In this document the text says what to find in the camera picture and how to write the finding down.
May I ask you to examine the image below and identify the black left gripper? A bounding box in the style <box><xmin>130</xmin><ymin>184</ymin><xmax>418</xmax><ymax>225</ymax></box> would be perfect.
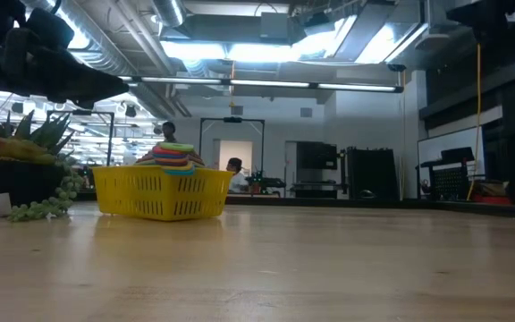
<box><xmin>0</xmin><ymin>0</ymin><xmax>131</xmax><ymax>111</ymax></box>

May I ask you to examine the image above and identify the red measuring cup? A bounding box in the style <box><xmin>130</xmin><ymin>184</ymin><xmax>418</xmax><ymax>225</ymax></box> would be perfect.
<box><xmin>151</xmin><ymin>146</ymin><xmax>187</xmax><ymax>157</ymax></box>

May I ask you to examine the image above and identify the green measuring cup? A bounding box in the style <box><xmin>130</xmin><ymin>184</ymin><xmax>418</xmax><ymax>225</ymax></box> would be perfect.
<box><xmin>157</xmin><ymin>141</ymin><xmax>196</xmax><ymax>153</ymax></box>

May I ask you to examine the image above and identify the blue measuring cup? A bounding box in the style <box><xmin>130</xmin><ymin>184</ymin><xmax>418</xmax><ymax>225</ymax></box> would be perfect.
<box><xmin>152</xmin><ymin>151</ymin><xmax>191</xmax><ymax>160</ymax></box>

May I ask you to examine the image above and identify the orange measuring cup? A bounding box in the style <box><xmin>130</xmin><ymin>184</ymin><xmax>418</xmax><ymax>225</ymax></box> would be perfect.
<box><xmin>134</xmin><ymin>154</ymin><xmax>206</xmax><ymax>168</ymax></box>

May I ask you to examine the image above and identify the yellow plastic basket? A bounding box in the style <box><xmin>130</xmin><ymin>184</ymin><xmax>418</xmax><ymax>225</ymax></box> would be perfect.
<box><xmin>91</xmin><ymin>165</ymin><xmax>235</xmax><ymax>223</ymax></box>

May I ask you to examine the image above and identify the person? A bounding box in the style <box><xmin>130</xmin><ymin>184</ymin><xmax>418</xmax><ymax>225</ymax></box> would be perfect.
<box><xmin>225</xmin><ymin>157</ymin><xmax>251</xmax><ymax>194</ymax></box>
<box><xmin>161</xmin><ymin>121</ymin><xmax>179</xmax><ymax>144</ymax></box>

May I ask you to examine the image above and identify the potted green succulent plant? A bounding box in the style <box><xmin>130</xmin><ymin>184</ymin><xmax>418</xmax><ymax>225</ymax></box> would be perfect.
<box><xmin>0</xmin><ymin>110</ymin><xmax>87</xmax><ymax>224</ymax></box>

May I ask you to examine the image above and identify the long ceiling light bar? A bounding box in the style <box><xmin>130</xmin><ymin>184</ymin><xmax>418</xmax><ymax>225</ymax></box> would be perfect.
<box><xmin>117</xmin><ymin>75</ymin><xmax>404</xmax><ymax>94</ymax></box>

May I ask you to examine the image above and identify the black monitor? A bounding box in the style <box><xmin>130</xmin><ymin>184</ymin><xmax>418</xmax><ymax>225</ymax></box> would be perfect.
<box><xmin>296</xmin><ymin>141</ymin><xmax>339</xmax><ymax>171</ymax></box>

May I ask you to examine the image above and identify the black cabinet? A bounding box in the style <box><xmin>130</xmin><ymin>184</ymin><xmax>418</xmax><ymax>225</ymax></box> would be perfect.
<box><xmin>346</xmin><ymin>147</ymin><xmax>400</xmax><ymax>201</ymax></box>

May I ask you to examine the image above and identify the white board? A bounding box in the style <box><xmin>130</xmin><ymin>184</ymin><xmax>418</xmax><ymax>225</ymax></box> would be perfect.
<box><xmin>417</xmin><ymin>126</ymin><xmax>485</xmax><ymax>181</ymax></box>

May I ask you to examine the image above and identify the black pegboard cart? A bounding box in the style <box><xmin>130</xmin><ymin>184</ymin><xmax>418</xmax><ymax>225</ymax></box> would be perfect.
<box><xmin>417</xmin><ymin>147</ymin><xmax>476</xmax><ymax>201</ymax></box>

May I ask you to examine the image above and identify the black gantry frame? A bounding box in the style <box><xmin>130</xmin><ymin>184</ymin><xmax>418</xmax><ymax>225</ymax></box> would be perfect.
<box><xmin>198</xmin><ymin>116</ymin><xmax>266</xmax><ymax>174</ymax></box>

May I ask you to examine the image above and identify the yellow power cable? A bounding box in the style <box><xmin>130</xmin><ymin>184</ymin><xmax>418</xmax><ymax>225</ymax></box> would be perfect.
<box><xmin>465</xmin><ymin>43</ymin><xmax>484</xmax><ymax>202</ymax></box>

